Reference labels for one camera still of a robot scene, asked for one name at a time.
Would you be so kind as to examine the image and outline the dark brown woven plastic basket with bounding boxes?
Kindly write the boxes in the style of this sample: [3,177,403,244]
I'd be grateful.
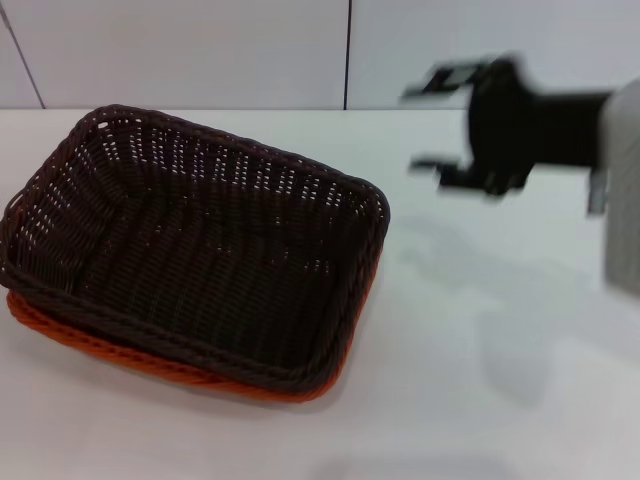
[0,103,390,392]

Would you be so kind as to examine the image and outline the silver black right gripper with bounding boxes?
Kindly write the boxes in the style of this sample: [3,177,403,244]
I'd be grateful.
[402,51,640,297]

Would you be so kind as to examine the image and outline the orange woven plastic basket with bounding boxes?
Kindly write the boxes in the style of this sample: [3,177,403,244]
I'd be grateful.
[5,192,374,404]

